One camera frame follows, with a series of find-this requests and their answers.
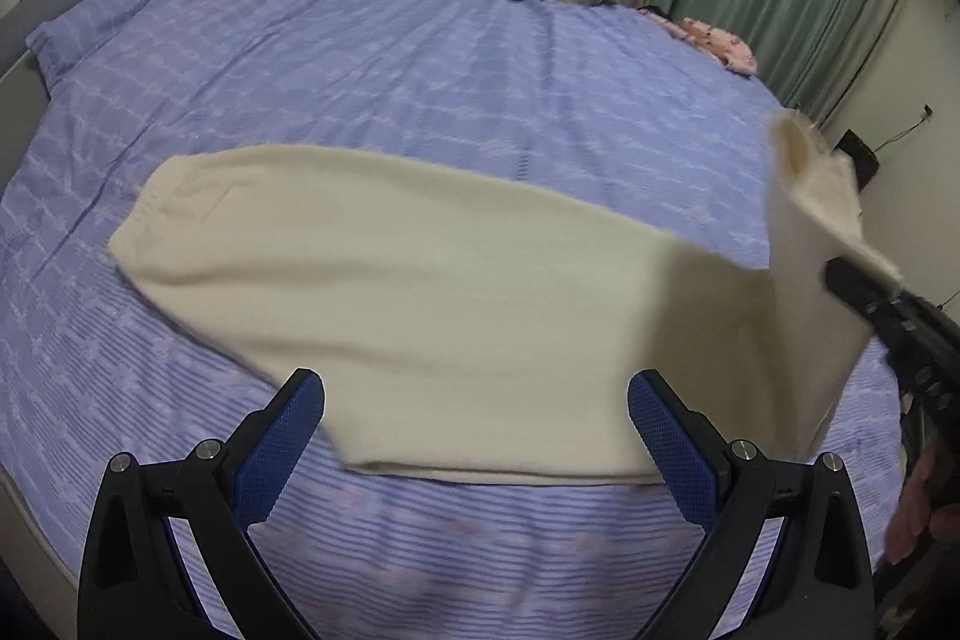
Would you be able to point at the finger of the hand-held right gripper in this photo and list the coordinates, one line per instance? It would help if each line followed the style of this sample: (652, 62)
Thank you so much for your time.
(855, 287)

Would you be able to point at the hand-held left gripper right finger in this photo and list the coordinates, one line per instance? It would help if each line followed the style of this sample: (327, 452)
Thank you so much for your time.
(675, 452)

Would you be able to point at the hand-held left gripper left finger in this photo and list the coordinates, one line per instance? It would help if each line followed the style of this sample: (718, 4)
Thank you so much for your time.
(277, 452)

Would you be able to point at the cream pants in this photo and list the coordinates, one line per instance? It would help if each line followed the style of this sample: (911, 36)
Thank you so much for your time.
(450, 310)

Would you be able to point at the person's right hand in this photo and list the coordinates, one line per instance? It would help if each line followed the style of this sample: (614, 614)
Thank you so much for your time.
(915, 505)

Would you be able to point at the black floor appliance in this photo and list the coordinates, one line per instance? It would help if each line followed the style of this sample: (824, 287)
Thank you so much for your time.
(859, 160)

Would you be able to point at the pink patterned garment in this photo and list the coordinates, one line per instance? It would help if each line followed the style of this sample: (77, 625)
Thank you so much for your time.
(712, 39)

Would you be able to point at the purple striped bedspread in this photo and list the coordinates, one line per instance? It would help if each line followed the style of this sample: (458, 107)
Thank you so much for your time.
(375, 70)

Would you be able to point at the purple striped pillow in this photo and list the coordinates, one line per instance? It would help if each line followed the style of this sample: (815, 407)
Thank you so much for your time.
(112, 9)

